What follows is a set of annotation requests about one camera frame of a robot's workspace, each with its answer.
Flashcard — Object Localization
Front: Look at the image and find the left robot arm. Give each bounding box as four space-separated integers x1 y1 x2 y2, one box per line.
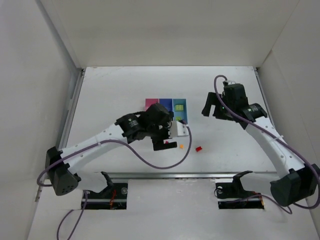
46 103 185 196

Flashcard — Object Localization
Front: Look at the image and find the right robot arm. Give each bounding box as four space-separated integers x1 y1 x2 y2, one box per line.
201 81 320 207

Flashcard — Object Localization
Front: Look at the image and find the pink container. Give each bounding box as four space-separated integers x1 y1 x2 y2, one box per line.
144 98 159 111

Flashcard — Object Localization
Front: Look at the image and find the light blue container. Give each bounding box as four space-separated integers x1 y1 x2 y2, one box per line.
172 98 188 123

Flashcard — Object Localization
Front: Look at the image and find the red lego brick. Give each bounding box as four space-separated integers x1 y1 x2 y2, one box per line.
195 146 202 152

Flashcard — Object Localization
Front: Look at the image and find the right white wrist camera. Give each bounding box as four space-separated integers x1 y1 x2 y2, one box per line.
223 80 236 86

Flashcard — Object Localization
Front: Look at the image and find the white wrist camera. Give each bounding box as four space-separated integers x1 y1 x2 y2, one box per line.
168 120 189 139
223 80 236 86

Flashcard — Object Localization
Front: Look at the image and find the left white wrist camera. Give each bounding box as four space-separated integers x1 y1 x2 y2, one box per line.
168 120 189 139

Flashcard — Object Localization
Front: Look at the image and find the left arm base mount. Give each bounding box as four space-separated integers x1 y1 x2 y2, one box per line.
78 171 129 210

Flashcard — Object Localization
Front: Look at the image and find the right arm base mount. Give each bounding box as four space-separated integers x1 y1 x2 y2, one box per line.
214 170 265 210

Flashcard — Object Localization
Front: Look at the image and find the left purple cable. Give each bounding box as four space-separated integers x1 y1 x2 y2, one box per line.
36 119 193 240

